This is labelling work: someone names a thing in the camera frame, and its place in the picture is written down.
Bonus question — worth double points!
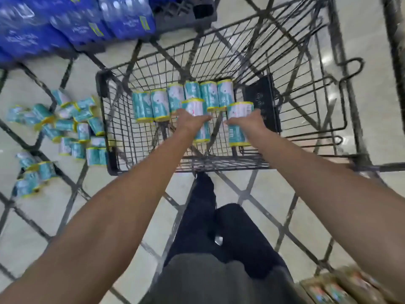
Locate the person's left hand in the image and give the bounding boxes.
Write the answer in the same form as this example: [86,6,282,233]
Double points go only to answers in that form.
[175,109,212,138]

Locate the person's right hand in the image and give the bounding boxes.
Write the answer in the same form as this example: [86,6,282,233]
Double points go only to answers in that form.
[224,109,270,140]

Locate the teal yellow-rimmed can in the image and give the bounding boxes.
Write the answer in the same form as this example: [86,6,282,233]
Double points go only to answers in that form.
[226,101,254,147]
[182,98,212,144]

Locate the person's left forearm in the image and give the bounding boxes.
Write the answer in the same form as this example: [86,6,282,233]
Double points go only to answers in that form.
[0,130,198,304]

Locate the person's right forearm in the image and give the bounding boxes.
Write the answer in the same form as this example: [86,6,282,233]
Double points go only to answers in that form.
[251,130,405,296]

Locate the black plastic cart seat flap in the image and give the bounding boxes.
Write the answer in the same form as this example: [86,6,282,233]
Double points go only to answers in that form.
[243,74,283,134]

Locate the row of teal cans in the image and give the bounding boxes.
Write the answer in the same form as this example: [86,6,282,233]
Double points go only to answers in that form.
[132,79,235,124]

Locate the black plastic pallet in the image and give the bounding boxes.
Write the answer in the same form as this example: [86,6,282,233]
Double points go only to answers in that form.
[149,0,219,33]

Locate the dark trousers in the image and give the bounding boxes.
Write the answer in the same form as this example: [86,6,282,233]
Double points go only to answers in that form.
[164,172,295,280]

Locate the blue bottled water pack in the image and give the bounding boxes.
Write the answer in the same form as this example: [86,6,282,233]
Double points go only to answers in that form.
[49,0,113,46]
[97,0,157,40]
[0,0,74,65]

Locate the pile of teal cans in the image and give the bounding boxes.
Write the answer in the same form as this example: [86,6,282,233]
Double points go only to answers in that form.
[6,89,109,198]

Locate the grey shirt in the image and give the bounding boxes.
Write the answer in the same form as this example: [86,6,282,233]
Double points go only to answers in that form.
[139,252,306,304]

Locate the brown snack packets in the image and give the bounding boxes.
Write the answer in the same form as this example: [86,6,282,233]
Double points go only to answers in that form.
[298,265,401,304]

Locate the black wire shopping cart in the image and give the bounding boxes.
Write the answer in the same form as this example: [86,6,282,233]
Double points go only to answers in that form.
[95,0,405,176]

